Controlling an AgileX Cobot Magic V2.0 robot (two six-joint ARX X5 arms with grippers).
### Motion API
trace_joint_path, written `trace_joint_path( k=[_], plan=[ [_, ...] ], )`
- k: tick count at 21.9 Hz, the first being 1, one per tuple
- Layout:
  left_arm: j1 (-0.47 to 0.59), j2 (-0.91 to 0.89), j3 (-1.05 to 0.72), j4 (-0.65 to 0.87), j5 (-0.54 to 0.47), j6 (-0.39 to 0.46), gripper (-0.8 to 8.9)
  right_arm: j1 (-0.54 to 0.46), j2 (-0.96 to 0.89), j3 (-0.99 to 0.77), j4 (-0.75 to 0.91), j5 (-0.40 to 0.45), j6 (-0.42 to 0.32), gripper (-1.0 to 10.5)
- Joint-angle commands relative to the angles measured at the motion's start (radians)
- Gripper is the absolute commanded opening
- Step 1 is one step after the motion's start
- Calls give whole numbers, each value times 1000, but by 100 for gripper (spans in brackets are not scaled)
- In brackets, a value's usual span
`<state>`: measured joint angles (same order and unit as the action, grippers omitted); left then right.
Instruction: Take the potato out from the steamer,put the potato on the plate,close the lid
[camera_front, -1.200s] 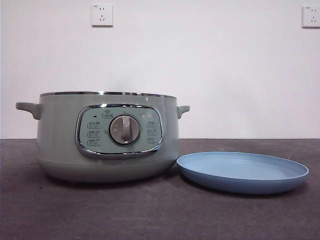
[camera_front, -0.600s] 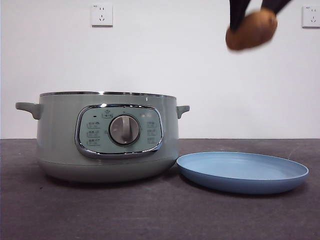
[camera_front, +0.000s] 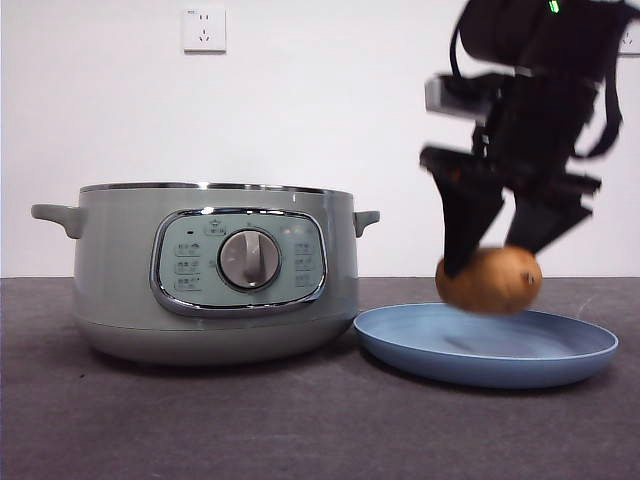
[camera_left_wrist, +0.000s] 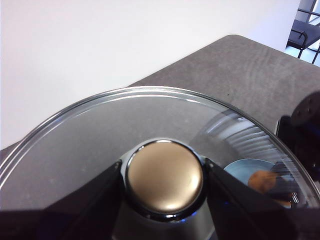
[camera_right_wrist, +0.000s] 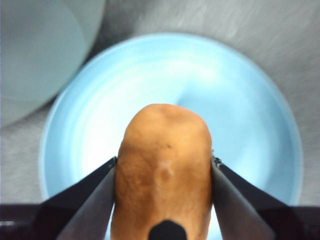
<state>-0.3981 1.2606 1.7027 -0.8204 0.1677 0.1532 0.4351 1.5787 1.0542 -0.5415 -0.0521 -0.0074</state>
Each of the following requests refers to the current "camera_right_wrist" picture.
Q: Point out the blue round plate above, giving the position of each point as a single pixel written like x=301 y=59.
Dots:
x=225 y=105

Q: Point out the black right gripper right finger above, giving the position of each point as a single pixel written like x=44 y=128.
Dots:
x=240 y=207

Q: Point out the brown potato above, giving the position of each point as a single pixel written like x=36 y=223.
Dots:
x=162 y=162

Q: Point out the pale green electric steamer pot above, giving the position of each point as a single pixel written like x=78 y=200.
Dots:
x=37 y=50

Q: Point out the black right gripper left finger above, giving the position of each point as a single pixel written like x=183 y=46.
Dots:
x=85 y=207

